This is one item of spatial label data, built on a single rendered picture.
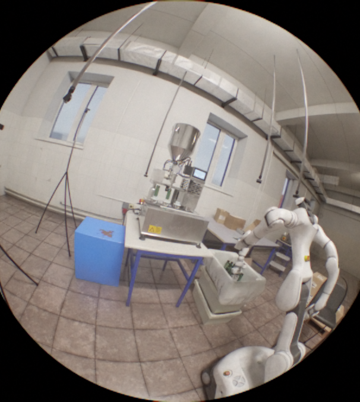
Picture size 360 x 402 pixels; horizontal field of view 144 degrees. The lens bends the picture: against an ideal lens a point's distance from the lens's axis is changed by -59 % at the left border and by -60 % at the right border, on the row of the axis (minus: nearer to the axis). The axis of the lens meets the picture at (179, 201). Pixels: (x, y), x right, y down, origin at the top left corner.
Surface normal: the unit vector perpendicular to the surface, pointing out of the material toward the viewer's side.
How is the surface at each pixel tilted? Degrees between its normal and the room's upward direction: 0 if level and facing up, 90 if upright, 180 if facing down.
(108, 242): 90
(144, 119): 90
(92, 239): 90
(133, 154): 90
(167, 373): 0
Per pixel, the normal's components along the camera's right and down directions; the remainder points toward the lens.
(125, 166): 0.32, 0.22
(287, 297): -0.92, -0.29
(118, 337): 0.31, -0.94
